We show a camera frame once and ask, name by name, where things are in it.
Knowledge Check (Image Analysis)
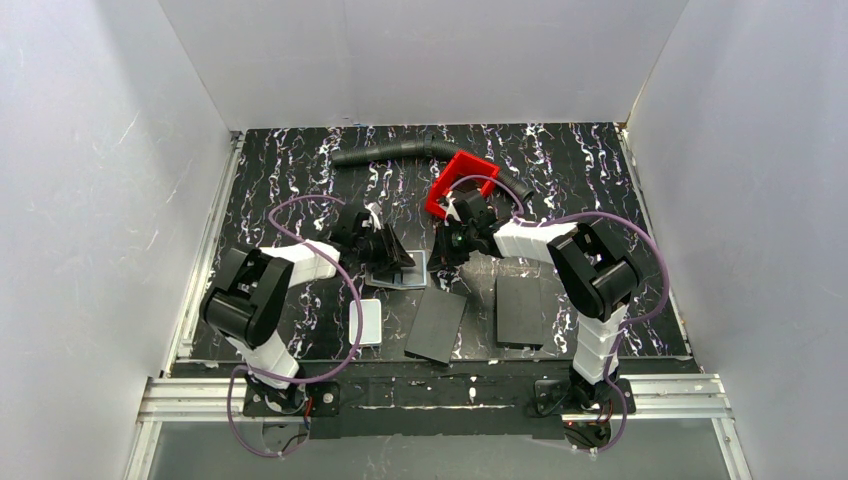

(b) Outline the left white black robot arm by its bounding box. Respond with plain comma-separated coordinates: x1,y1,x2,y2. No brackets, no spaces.
199,205,415,391

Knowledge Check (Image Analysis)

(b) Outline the red plastic tray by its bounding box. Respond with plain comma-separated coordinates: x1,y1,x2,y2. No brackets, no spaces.
424,150,501,219

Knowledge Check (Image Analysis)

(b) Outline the black corrugated hose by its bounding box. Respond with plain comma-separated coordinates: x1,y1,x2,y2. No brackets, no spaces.
331,135,535,203

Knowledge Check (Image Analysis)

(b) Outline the black card right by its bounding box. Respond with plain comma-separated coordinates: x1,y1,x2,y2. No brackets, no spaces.
494,276,544,349

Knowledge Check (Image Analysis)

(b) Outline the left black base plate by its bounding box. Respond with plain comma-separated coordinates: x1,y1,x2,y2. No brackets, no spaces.
242,381,341,418

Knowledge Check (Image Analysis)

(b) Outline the black card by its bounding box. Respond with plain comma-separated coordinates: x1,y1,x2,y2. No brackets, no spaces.
494,276,544,349
404,288,467,365

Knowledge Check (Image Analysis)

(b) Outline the black card left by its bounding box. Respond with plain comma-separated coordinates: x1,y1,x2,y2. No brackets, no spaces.
404,288,467,365

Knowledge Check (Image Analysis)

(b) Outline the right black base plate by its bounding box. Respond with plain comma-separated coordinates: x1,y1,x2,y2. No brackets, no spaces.
529,378,636,419

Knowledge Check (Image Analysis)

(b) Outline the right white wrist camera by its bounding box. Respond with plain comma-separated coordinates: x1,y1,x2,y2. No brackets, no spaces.
438,191,462,223

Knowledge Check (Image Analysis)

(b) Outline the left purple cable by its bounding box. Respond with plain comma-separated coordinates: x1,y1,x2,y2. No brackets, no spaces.
226,194,366,460

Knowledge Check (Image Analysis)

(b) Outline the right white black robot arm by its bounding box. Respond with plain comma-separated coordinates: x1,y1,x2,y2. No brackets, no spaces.
427,190,643,387

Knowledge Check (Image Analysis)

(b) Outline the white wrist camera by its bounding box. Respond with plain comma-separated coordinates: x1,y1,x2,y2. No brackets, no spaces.
365,203,383,230
438,191,462,223

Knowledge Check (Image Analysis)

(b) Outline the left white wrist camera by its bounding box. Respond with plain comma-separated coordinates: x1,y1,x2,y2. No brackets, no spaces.
365,203,383,230

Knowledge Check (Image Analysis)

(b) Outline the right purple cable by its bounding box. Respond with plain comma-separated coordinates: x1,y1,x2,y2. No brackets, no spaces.
447,174,672,455

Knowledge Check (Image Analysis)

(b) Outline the purple cable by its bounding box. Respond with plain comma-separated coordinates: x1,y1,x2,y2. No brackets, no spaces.
226,194,366,460
447,174,672,455

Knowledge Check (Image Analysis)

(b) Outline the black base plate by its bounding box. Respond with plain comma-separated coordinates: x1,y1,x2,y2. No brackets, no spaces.
529,378,636,419
242,381,341,418

